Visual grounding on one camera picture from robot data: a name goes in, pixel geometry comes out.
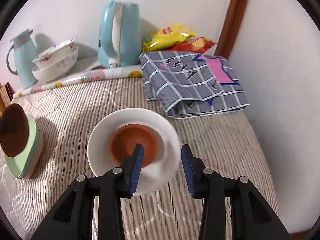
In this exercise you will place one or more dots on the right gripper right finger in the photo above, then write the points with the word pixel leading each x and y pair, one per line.
pixel 251 215

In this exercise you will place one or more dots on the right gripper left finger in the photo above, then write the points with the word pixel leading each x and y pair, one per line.
pixel 71 217

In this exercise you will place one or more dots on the green square plate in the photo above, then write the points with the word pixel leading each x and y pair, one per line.
pixel 19 164

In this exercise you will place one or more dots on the brown small bowl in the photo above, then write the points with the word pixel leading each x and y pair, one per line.
pixel 124 140
pixel 14 130

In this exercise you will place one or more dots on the white ceramic bowl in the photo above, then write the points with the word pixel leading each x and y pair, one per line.
pixel 152 176

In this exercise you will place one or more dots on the pink square plate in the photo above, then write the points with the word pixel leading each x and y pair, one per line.
pixel 35 157

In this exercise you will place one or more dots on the striped quilted table cover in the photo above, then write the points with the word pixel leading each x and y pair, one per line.
pixel 66 116

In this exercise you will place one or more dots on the patterned gift box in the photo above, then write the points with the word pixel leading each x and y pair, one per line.
pixel 6 94

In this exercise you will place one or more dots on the grey checked folded cloth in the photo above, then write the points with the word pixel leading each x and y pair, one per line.
pixel 191 84

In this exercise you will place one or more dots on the large white porcelain bowl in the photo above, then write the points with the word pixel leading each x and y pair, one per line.
pixel 56 70

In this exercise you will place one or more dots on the fruit print rolled mat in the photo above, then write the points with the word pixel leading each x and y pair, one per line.
pixel 84 77

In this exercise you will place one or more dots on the blue patterned porcelain bowl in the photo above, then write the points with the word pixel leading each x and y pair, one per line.
pixel 54 53

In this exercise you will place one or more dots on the light blue thermos jug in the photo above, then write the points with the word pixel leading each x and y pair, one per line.
pixel 24 53

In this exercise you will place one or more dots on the orange snack bag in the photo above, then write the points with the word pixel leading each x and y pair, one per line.
pixel 194 45

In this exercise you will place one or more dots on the light blue electric kettle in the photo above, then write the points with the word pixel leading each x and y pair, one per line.
pixel 120 39

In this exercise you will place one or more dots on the yellow chips bag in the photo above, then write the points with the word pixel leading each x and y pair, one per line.
pixel 167 37

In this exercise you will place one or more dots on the brown wooden door frame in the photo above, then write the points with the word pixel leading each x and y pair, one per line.
pixel 231 27

